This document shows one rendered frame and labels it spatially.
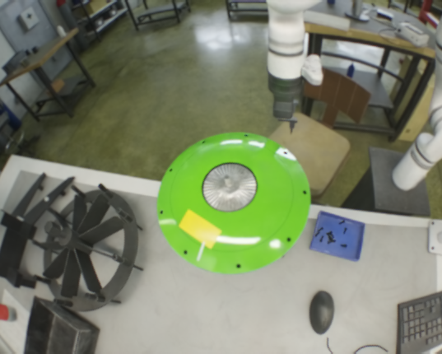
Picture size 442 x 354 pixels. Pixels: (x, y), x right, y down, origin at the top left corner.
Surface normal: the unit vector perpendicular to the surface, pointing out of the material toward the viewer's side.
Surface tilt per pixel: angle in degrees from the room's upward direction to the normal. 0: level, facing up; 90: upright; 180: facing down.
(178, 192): 17
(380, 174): 0
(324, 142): 0
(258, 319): 0
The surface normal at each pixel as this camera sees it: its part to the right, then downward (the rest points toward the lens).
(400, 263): -0.15, -0.50
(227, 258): -0.16, -0.11
